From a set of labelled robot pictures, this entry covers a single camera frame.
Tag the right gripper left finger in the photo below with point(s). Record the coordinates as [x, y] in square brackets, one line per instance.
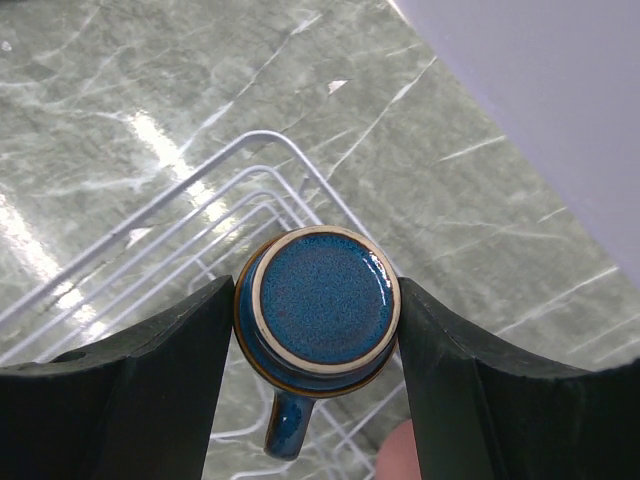
[138, 404]

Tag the pink plastic cup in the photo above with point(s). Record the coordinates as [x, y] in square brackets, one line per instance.
[397, 458]

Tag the dark blue ceramic mug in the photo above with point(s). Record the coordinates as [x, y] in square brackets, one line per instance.
[316, 314]

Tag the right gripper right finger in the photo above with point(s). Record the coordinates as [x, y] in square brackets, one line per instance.
[483, 408]

